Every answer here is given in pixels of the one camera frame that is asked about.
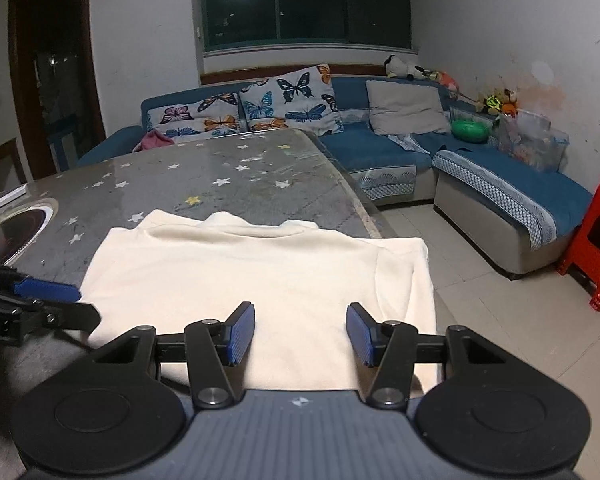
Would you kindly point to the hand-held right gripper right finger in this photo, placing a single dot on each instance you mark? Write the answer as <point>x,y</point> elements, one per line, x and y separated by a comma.
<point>357,332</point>

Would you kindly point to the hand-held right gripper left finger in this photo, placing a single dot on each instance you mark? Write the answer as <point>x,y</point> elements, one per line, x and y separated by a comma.
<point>242,332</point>

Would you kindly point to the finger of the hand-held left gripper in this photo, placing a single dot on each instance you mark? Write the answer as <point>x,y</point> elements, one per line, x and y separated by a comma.
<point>75,316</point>
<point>45,291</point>

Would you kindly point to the cream sweater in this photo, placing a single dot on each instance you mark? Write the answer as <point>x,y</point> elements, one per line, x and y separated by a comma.
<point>255,270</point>

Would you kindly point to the round black induction cooker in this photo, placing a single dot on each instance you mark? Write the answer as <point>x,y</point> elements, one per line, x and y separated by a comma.
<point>25,225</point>

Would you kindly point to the white flat box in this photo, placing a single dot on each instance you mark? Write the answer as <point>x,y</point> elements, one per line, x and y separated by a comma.
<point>10,197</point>

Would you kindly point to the grey star print tablecloth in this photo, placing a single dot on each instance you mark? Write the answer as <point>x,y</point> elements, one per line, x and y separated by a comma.
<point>205,180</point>

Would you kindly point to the blue stool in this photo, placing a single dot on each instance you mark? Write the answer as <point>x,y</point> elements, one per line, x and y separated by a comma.
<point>62,127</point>

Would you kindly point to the blue corner sofa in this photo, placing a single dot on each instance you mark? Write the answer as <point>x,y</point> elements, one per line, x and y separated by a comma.
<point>380,150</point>

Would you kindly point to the pink cloth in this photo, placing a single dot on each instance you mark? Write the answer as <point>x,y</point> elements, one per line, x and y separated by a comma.
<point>152,141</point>

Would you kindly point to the patterned cloth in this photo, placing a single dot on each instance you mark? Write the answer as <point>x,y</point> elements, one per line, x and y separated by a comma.
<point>407,142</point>

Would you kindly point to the grey cushion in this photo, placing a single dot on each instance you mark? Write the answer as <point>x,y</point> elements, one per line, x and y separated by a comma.
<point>407,107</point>

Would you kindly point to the green plastic basin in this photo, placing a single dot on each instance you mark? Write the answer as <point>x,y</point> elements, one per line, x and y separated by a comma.
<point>470,131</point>

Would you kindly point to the red plastic stool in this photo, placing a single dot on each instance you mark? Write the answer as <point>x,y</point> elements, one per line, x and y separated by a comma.
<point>580,255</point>

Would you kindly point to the clear plastic storage box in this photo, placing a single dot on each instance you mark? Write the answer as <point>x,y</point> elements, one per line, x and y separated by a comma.
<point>530,140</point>

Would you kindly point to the pink plush toy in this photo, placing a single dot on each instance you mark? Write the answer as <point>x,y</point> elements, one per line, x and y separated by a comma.
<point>447,82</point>

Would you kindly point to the yellow and black toy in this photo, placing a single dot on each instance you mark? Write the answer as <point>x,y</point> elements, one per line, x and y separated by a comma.
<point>492,103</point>

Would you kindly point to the black and white plush toy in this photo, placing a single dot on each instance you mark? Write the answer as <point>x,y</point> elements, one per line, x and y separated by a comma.
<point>397,66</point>

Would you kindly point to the brown plush toy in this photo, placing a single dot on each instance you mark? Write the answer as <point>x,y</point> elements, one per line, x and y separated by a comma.
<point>510,100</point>

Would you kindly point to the dark glass window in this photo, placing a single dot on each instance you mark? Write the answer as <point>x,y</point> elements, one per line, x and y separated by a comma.
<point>305,0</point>

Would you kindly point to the brown wooden door frame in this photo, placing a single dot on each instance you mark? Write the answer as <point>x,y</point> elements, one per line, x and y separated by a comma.
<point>97,85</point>

